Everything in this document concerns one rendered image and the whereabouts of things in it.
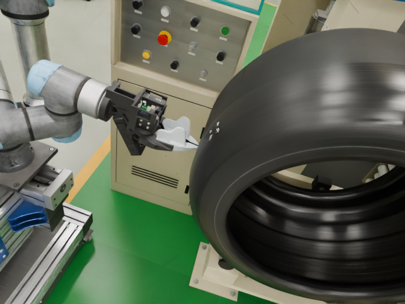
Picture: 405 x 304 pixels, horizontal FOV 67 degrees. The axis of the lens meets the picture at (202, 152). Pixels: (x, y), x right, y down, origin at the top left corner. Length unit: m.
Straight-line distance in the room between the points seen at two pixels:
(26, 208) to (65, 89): 0.73
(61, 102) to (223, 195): 0.37
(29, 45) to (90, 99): 0.41
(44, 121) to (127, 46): 0.76
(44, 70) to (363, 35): 0.58
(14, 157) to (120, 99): 0.66
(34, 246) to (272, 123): 1.38
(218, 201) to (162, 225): 1.37
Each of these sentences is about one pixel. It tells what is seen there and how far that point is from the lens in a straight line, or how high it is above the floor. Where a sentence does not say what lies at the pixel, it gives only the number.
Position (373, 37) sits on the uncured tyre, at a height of 1.48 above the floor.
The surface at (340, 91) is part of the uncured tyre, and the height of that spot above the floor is 1.45.
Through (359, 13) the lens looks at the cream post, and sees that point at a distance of 0.81.
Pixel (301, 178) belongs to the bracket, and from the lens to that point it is 1.07.
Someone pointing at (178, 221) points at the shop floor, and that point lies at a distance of 1.95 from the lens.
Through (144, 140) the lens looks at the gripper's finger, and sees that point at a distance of 0.63.
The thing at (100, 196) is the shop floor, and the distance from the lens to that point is 2.02.
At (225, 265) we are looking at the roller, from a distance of 0.85.
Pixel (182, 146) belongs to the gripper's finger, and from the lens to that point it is 0.63.
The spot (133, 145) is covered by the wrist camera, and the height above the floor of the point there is 1.15.
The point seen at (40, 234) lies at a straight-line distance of 1.68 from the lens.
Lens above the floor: 1.64
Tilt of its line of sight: 44 degrees down
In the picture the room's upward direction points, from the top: 17 degrees clockwise
